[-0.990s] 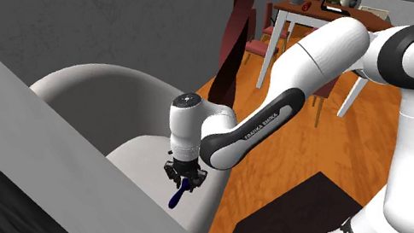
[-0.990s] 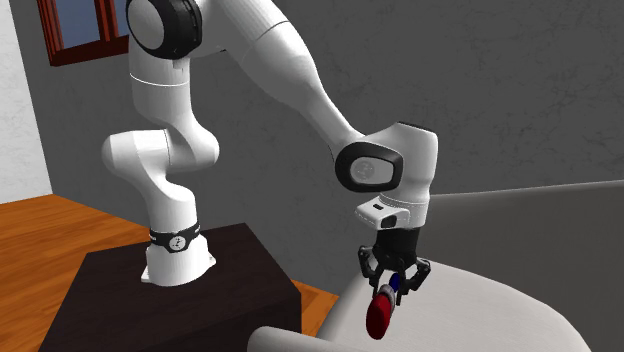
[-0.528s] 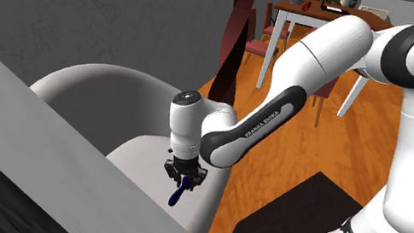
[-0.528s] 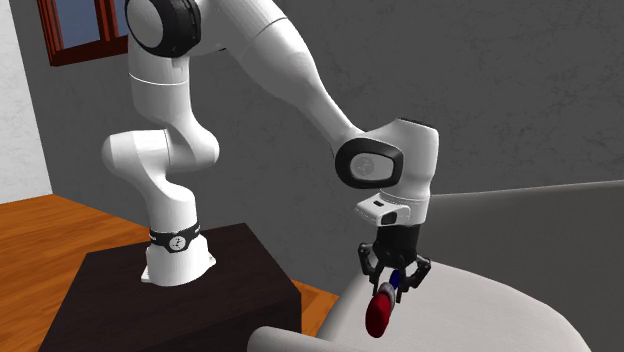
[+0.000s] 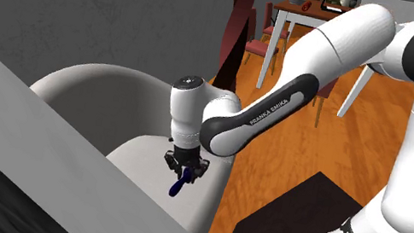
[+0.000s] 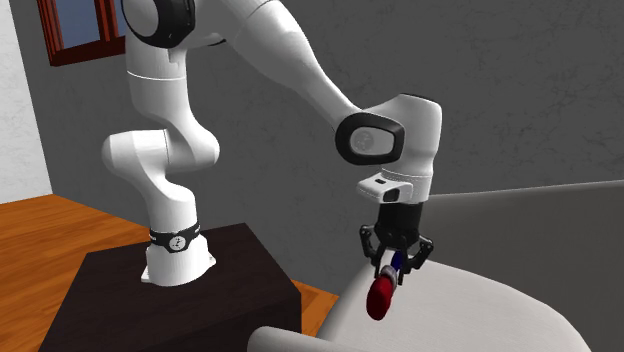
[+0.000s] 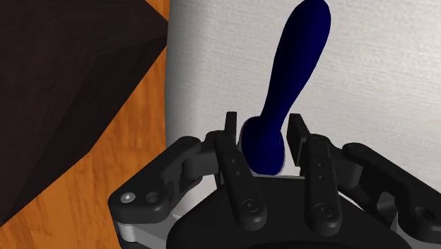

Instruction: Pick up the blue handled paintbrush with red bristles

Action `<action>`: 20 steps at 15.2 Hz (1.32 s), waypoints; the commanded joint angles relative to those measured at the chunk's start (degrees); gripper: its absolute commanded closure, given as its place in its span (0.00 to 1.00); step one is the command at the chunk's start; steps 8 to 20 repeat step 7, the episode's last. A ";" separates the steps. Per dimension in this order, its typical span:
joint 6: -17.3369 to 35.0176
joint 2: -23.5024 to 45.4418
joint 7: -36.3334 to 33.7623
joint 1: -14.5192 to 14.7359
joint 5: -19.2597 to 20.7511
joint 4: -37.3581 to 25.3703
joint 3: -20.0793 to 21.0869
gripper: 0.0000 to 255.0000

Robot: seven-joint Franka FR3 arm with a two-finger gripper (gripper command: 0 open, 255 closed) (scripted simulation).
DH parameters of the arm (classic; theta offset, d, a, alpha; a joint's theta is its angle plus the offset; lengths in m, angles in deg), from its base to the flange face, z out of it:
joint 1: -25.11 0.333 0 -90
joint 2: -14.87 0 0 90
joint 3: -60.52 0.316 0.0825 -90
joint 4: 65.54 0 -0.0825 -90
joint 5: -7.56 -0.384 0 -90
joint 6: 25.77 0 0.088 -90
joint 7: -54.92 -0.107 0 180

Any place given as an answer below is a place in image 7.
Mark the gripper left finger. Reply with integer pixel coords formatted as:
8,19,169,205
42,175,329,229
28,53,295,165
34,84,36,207
107,111,268,232

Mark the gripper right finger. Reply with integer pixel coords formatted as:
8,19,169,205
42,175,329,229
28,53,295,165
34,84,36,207
286,112,441,244

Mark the white textured furniture top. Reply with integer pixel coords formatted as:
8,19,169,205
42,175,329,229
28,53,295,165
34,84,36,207
165,0,441,221

